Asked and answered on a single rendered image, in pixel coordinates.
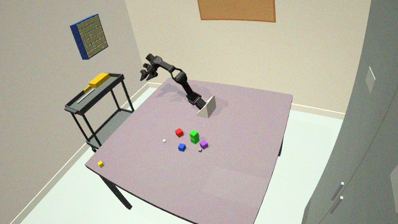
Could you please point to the blue block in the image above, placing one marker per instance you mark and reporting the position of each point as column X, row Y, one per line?
column 182, row 147

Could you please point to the red block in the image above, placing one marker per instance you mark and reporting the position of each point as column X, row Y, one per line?
column 179, row 132

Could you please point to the purple cube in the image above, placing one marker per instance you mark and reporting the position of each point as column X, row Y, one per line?
column 204, row 144

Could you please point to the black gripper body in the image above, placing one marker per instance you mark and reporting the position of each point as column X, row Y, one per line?
column 151, row 70

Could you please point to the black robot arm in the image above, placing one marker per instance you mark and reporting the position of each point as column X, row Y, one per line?
column 181, row 78

